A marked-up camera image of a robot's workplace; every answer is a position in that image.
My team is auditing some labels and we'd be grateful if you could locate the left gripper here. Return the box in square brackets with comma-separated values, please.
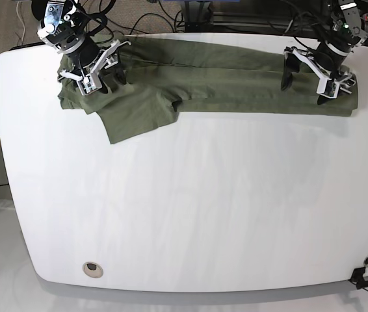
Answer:
[280, 42, 356, 105]

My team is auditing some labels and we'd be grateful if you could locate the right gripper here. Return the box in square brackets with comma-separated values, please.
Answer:
[59, 40, 131, 94]

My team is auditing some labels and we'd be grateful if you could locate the olive green T-shirt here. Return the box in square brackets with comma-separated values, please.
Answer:
[59, 36, 358, 144]

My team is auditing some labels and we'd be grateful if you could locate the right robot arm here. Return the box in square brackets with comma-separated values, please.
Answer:
[31, 1, 131, 96]

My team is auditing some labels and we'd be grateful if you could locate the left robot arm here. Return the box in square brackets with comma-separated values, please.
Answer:
[281, 1, 368, 105]

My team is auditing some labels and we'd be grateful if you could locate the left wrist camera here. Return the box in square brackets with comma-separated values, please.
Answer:
[317, 79, 339, 99]

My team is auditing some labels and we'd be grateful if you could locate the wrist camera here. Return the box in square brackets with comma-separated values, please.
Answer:
[317, 79, 339, 99]
[77, 75, 102, 96]

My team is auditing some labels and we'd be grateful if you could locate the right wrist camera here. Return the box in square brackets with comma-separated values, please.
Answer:
[77, 75, 102, 96]

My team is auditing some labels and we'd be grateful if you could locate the aluminium frame rail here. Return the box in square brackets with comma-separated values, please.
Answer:
[183, 0, 302, 33]

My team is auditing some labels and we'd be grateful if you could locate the left table cable grommet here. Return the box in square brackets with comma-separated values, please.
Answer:
[83, 262, 103, 279]

